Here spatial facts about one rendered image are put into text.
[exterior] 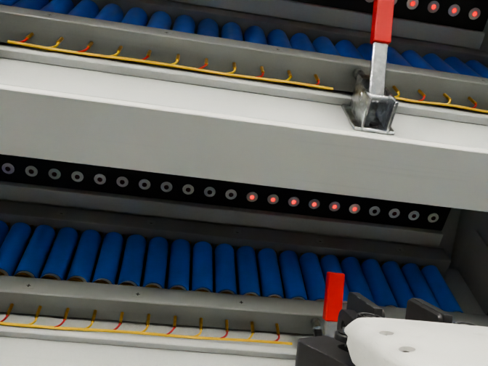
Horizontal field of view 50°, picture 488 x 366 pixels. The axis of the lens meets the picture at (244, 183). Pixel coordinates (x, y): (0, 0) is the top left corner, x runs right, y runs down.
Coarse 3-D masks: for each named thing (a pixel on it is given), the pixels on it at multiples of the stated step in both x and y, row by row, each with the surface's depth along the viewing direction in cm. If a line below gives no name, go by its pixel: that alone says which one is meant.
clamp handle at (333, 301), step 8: (328, 272) 39; (336, 272) 39; (328, 280) 38; (336, 280) 38; (328, 288) 38; (336, 288) 38; (328, 296) 38; (336, 296) 38; (328, 304) 38; (336, 304) 38; (328, 312) 38; (336, 312) 38; (328, 320) 38; (336, 320) 38; (328, 328) 38; (336, 328) 38
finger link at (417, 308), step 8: (408, 304) 30; (416, 304) 29; (424, 304) 29; (408, 312) 30; (416, 312) 29; (424, 312) 28; (432, 312) 27; (440, 312) 27; (424, 320) 28; (432, 320) 27; (440, 320) 27; (448, 320) 27
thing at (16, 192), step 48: (0, 192) 49; (48, 192) 49; (96, 192) 50; (384, 240) 53; (432, 240) 54; (480, 240) 52; (480, 288) 51; (0, 336) 39; (240, 336) 42; (288, 336) 43
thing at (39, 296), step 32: (0, 288) 39; (32, 288) 40; (64, 288) 40; (96, 288) 41; (128, 288) 42; (160, 288) 42; (64, 320) 39; (128, 320) 41; (160, 320) 42; (192, 320) 42; (224, 320) 42; (256, 320) 42; (288, 320) 42; (320, 320) 43; (480, 320) 45
